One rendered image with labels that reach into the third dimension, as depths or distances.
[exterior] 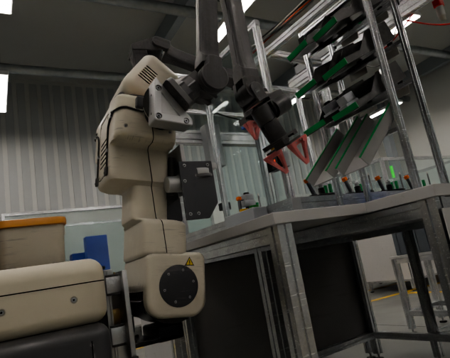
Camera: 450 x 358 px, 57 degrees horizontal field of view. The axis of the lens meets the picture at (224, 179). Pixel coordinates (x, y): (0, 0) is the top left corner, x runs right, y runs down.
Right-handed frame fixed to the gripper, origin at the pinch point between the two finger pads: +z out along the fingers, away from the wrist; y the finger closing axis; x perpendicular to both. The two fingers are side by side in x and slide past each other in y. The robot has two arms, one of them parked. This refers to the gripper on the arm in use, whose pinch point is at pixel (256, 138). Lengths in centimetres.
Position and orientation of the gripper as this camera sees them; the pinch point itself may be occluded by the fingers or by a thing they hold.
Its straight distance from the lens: 169.4
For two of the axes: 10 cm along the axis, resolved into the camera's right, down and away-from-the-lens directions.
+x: -8.3, 0.5, -5.5
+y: -5.2, 2.7, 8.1
